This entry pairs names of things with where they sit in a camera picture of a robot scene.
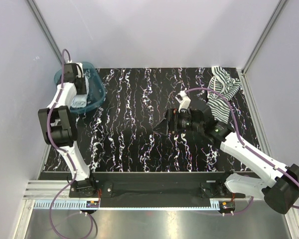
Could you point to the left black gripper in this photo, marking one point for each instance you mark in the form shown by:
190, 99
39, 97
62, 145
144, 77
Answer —
83, 90

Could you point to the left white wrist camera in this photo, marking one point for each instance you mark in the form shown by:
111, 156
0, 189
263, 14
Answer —
72, 72

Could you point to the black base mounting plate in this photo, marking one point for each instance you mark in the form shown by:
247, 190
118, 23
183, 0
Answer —
190, 184

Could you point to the teal transparent plastic bin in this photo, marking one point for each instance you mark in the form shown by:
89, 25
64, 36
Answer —
94, 92

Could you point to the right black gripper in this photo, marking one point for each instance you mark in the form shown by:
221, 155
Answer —
173, 115

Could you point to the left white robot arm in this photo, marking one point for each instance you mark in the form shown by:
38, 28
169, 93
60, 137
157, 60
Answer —
59, 130

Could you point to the black white striped towel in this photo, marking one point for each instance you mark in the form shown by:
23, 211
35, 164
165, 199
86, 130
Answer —
227, 87

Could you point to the white slotted cable duct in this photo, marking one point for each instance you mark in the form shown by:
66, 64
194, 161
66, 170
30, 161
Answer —
86, 205

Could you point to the light blue towel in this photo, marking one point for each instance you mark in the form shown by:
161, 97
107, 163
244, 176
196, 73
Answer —
80, 101

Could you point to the left aluminium frame post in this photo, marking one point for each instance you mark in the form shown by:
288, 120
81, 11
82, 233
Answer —
34, 9

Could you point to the right aluminium frame post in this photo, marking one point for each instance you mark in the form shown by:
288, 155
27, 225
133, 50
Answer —
265, 33

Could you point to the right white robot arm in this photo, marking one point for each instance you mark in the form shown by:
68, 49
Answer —
276, 183

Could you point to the aluminium frame post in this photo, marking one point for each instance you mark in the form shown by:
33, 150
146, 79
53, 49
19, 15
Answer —
265, 33
34, 9

